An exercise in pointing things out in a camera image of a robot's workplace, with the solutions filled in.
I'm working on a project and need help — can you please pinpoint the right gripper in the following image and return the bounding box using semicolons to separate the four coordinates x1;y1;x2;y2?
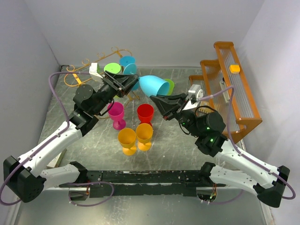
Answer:
150;93;202;138

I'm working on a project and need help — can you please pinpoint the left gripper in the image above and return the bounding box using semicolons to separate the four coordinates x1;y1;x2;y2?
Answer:
92;69;138;114

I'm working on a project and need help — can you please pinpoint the green wine glass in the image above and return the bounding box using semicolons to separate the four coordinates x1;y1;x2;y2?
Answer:
165;79;175;96
104;62;121;78

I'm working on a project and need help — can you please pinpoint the dark blue wine glass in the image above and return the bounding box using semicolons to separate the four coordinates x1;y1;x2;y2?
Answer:
119;56;137;75

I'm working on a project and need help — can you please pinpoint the light blue wine glass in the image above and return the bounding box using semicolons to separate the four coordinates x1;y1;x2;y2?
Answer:
132;75;170;97

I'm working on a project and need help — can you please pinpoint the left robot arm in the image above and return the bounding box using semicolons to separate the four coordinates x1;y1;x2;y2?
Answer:
0;71;139;203

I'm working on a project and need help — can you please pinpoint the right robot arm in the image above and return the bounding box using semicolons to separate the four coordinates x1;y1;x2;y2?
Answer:
150;93;290;208

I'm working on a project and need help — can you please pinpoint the magenta wine glass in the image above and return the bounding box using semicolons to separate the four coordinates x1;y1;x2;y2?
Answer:
107;102;126;130

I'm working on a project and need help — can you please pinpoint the red wine glass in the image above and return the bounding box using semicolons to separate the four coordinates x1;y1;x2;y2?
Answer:
137;104;154;126

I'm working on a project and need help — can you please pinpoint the right orange wine glass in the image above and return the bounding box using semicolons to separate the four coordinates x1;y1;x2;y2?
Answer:
135;123;153;151

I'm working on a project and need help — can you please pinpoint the orange wine glass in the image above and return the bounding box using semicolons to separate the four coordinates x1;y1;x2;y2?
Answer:
118;128;136;156
135;123;153;151

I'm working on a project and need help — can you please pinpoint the white item on rack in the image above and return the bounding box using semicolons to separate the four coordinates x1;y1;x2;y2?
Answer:
219;78;232;103

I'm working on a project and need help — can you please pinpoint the left orange wine glass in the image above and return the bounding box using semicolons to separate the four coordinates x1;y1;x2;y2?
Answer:
118;128;136;156

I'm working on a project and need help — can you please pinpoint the orange wooden tiered rack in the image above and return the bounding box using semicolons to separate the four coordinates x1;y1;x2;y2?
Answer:
189;41;262;143

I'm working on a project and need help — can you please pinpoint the yellow cube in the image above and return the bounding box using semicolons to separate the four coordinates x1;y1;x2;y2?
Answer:
229;64;240;74

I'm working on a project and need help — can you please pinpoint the white box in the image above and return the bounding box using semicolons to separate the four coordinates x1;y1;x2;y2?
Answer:
46;149;67;169

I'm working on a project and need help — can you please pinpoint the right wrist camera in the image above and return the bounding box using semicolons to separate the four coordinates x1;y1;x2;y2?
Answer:
183;84;204;110

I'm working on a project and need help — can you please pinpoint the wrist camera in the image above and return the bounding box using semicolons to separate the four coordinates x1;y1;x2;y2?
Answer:
183;84;204;110
89;62;103;83

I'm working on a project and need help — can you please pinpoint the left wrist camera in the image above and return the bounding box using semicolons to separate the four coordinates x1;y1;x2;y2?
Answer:
89;62;103;83

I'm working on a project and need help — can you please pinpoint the gold wire glass rack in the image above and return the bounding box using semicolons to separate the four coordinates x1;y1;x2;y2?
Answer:
64;46;133;87

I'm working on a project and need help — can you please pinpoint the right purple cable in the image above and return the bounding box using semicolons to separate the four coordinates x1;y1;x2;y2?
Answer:
198;85;296;200

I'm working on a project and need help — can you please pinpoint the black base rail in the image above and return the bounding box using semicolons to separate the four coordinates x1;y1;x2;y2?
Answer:
58;170;227;199

